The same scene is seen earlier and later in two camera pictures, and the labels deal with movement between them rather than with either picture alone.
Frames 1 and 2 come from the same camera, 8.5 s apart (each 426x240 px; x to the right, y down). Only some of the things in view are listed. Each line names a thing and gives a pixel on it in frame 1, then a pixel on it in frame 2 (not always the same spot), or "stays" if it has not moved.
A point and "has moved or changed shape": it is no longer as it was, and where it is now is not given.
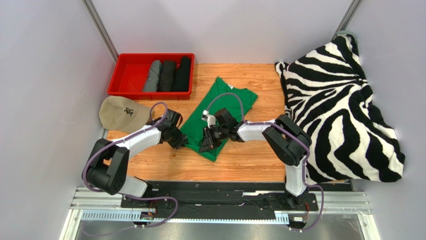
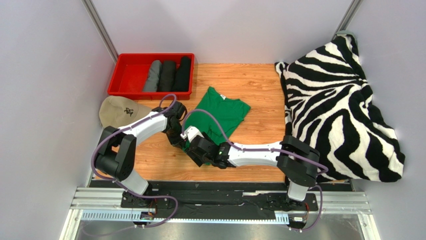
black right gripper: x=209 y=139 → x=193 y=149
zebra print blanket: x=327 y=91 stays
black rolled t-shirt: x=181 y=83 stays
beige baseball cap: x=122 y=114 stays
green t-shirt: x=220 y=95 has moved or changed shape
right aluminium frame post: x=348 y=16 stays
